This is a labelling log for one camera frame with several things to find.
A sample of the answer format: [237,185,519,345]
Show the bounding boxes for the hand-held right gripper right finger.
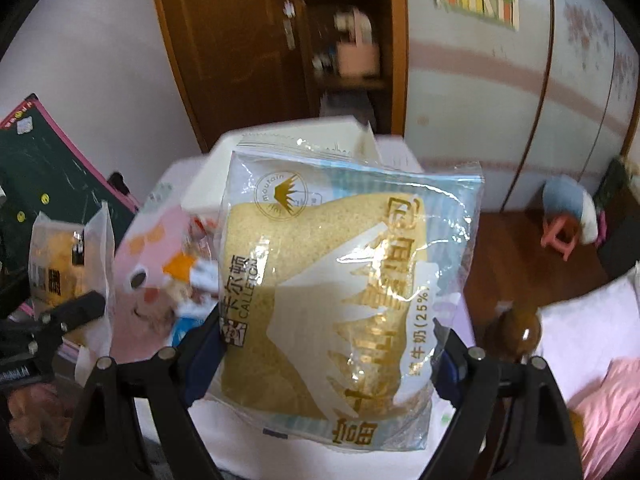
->
[430,317,586,480]

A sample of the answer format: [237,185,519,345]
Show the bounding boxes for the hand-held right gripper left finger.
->
[60,305,226,480]

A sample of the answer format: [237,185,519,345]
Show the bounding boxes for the orange cake packet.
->
[27,202,116,361]

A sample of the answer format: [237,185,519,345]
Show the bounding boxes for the clear bread packet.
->
[207,127,486,453]

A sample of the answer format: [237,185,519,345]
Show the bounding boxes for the white storage box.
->
[186,116,425,201]

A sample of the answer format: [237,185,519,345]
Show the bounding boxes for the person's left hand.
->
[7,385,76,446]

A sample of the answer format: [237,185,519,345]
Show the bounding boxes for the brown round wooden knob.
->
[487,302,543,361]

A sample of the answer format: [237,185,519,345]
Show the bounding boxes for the small black clamp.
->
[107,172,132,197]

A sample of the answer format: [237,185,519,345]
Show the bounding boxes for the loose colourful snack packets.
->
[172,212,223,346]

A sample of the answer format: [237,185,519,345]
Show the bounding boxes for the white pillow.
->
[537,265,640,361]

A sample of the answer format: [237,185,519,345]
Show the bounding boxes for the pink blanket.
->
[570,357,640,480]

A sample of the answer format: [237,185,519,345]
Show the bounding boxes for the pink plastic stool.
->
[542,215,581,261]

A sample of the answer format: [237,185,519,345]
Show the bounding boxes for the blue plush toy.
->
[542,176,601,243]

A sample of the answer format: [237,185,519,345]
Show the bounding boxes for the brown wooden cabinet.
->
[149,0,408,153]

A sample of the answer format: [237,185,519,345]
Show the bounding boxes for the white floral wardrobe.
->
[402,0,640,216]

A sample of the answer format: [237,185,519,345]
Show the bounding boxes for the white door ornament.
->
[282,0,299,51]

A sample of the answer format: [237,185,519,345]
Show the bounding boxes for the pink box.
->
[336,40,380,76]

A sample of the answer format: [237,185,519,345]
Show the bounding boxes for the green chalkboard with pink frame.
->
[0,92,141,306]

